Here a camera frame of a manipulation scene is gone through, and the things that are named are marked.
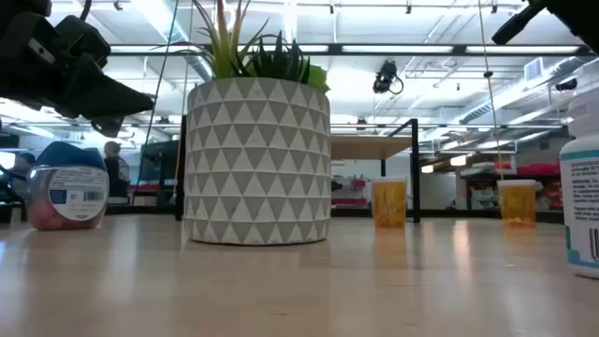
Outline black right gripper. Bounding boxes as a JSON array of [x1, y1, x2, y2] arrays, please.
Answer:
[[490, 0, 599, 55]]

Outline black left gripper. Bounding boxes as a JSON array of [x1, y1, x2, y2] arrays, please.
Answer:
[[0, 13, 155, 139]]

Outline clear bottle with blue lid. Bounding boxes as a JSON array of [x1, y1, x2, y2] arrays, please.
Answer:
[[25, 140, 110, 232]]

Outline orange pill bottle white cap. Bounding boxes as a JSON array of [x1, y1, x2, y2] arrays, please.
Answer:
[[372, 177, 408, 230], [497, 179, 538, 228]]

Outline white medicine bottle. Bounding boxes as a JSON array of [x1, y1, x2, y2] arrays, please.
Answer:
[[559, 87, 599, 280]]

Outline wooden shelf with black legs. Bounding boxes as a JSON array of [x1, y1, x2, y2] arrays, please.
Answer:
[[329, 117, 421, 225]]

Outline white ceiling air vent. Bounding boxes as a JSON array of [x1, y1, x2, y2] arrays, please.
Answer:
[[523, 56, 546, 82]]

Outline person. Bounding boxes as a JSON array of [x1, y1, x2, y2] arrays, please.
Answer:
[[103, 140, 132, 198]]

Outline black monitor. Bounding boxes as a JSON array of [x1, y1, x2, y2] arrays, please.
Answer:
[[139, 139, 181, 207]]

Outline storage rack with red bins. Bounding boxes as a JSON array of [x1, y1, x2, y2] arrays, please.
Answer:
[[460, 161, 565, 212]]

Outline succulent in triangle-patterned pot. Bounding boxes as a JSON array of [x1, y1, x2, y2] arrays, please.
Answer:
[[152, 0, 332, 247]]

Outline black hanging cable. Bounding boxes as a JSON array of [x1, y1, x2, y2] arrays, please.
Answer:
[[132, 0, 182, 206]]

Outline black ceiling light rail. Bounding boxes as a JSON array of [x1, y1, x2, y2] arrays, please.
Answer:
[[108, 42, 595, 58]]

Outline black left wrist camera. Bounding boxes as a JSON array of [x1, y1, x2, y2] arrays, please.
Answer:
[[54, 15, 112, 70]]

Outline black hanging camera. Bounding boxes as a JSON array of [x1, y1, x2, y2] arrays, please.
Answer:
[[372, 59, 405, 95]]

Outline black metal table frame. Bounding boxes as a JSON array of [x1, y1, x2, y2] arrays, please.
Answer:
[[0, 204, 565, 225]]

